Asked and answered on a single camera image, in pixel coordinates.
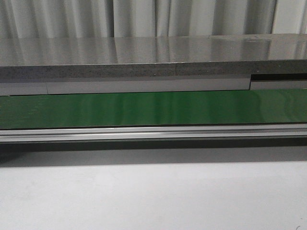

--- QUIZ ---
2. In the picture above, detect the white pleated curtain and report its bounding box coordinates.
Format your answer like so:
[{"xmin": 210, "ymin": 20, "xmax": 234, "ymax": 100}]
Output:
[{"xmin": 0, "ymin": 0, "xmax": 307, "ymax": 38}]

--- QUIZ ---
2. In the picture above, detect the grey cabinet panel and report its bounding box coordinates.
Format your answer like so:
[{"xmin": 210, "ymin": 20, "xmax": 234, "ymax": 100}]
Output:
[
  {"xmin": 250, "ymin": 80, "xmax": 307, "ymax": 90},
  {"xmin": 0, "ymin": 74, "xmax": 251, "ymax": 96}
]

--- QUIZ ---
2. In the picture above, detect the grey right cabinet panel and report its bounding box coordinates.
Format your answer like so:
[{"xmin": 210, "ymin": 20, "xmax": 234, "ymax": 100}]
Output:
[{"xmin": 250, "ymin": 80, "xmax": 307, "ymax": 90}]

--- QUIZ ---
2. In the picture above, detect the green conveyor belt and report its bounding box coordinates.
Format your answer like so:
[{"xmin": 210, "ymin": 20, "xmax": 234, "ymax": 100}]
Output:
[{"xmin": 0, "ymin": 89, "xmax": 307, "ymax": 129}]

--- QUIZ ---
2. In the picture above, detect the dark grey stone countertop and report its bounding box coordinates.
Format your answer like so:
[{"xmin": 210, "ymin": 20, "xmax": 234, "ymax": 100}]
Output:
[{"xmin": 0, "ymin": 34, "xmax": 307, "ymax": 81}]

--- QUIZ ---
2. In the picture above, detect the aluminium conveyor side rail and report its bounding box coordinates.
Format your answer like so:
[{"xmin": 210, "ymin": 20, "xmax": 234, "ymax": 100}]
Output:
[{"xmin": 0, "ymin": 123, "xmax": 307, "ymax": 143}]

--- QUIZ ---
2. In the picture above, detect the grey cabinet front panel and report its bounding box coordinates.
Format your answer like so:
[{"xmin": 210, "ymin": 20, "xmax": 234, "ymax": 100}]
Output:
[{"xmin": 0, "ymin": 74, "xmax": 251, "ymax": 96}]

